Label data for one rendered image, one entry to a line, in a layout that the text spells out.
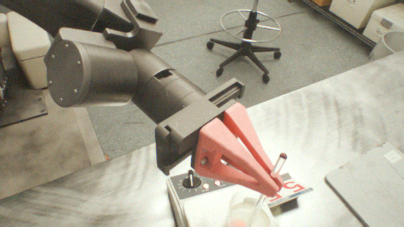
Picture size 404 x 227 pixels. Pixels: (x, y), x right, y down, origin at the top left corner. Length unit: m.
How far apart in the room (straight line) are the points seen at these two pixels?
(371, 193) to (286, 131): 0.20
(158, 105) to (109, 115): 1.41
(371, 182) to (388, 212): 0.06
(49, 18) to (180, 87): 0.15
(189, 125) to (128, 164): 0.35
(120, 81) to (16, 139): 0.97
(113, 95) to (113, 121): 1.38
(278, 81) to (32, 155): 1.49
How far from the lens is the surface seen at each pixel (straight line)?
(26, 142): 1.19
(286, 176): 0.58
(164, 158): 0.27
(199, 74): 1.91
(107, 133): 1.60
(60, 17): 0.33
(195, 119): 0.24
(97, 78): 0.25
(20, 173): 1.12
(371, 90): 0.88
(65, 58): 0.27
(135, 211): 0.52
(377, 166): 0.69
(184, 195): 0.46
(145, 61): 0.31
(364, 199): 0.62
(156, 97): 0.28
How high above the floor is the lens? 1.23
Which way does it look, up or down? 48 degrees down
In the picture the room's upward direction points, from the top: 7 degrees clockwise
